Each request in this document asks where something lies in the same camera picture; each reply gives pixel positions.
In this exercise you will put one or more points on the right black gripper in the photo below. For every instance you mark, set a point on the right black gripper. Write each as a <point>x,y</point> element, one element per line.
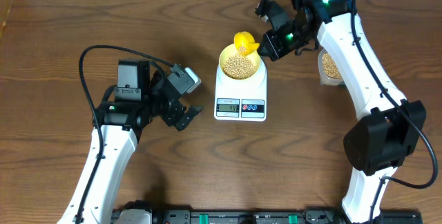
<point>277,51</point>

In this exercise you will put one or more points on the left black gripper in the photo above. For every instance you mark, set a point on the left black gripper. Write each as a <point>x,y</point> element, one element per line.
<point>176,114</point>

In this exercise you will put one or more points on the yellow measuring scoop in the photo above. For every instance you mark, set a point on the yellow measuring scoop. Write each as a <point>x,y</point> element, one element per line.
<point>245,43</point>

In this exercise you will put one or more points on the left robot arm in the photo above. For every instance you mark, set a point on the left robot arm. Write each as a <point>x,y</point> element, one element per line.
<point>143,92</point>

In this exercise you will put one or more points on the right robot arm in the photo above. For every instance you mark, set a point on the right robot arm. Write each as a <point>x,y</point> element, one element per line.
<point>388,125</point>

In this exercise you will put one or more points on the soybeans in yellow bowl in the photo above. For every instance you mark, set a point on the soybeans in yellow bowl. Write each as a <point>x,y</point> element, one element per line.
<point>238,67</point>

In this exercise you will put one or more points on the yellow plastic bowl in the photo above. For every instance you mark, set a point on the yellow plastic bowl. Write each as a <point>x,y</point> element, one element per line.
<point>231,50</point>

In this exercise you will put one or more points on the white digital kitchen scale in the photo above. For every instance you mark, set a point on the white digital kitchen scale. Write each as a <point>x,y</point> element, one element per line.
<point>241,100</point>

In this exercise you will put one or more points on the pile of soybeans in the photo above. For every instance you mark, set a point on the pile of soybeans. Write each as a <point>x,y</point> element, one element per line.
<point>330,68</point>

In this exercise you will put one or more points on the clear plastic container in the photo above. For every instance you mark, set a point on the clear plastic container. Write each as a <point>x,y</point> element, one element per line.
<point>325,80</point>

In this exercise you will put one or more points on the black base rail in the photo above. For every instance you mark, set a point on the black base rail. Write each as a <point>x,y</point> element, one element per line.
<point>140,211</point>

